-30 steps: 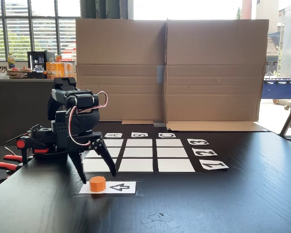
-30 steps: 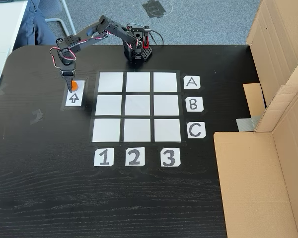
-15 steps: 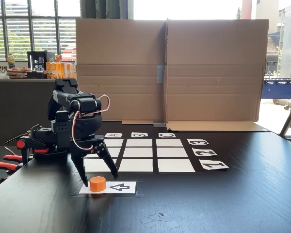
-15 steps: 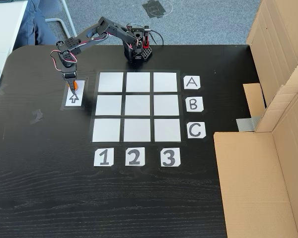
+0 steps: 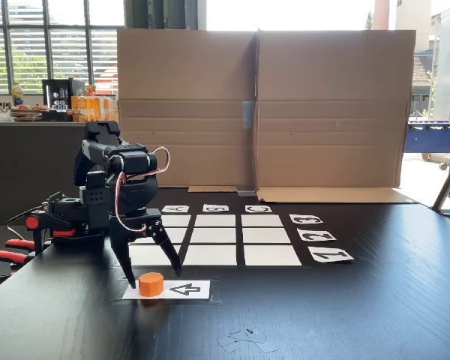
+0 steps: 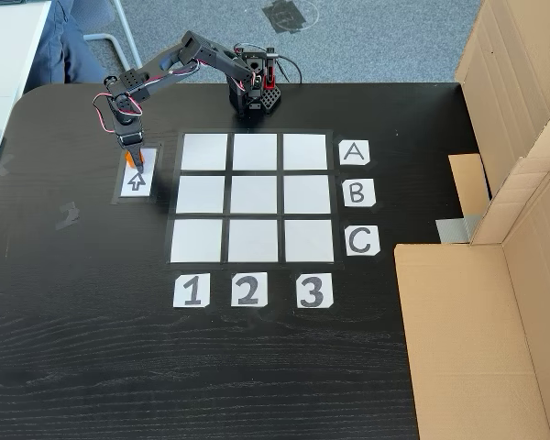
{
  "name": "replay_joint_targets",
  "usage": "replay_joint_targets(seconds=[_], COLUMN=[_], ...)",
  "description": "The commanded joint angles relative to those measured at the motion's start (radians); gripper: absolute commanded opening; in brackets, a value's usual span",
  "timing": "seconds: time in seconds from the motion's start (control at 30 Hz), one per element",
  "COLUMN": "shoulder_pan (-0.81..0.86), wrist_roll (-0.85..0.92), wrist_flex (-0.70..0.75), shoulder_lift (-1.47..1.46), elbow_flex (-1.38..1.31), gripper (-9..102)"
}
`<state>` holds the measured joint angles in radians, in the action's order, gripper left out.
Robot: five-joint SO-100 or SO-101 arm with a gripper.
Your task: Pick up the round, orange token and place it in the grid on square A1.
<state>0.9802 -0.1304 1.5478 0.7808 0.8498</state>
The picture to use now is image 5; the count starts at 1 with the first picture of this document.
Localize narrower brown cardboard panel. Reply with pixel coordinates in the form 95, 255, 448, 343
115, 29, 259, 193

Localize wider brown cardboard panel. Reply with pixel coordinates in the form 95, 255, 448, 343
253, 28, 418, 205

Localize black and red base cable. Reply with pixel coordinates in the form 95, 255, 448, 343
5, 204, 48, 241

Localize number 2 paper sheet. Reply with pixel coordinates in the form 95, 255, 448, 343
297, 229, 338, 242

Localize black bar clamp red knob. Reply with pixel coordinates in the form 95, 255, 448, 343
25, 211, 78, 257

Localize number 1 paper sheet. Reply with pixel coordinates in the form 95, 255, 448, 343
307, 246, 355, 264

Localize number 3 paper sheet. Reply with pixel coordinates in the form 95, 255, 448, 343
289, 214, 324, 225

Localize white arrow paper sheet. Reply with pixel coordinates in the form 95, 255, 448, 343
121, 280, 212, 300

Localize dark grey counter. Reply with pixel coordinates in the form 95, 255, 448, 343
0, 120, 117, 226

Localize yellow bottle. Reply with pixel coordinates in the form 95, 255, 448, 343
10, 82, 25, 107

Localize grey tape strip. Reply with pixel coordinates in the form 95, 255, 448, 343
241, 100, 257, 130

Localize orange juice cartons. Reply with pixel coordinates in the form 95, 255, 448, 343
70, 95, 116, 123

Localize black glass-front cabinet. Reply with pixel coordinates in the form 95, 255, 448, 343
41, 78, 85, 112

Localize blue foosball table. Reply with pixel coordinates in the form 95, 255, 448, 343
403, 119, 450, 172

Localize white nine-square grid sheet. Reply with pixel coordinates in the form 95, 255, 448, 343
129, 214, 304, 267

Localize red and white servo cable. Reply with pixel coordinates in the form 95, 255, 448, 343
114, 146, 171, 234

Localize wooden food tray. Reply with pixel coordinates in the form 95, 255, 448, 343
9, 103, 52, 122

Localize clear tape scraps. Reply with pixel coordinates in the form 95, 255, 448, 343
216, 328, 279, 355

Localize round orange token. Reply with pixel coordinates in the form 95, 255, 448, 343
138, 272, 164, 298

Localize red-handled spring clamp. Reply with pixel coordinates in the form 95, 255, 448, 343
0, 238, 37, 284

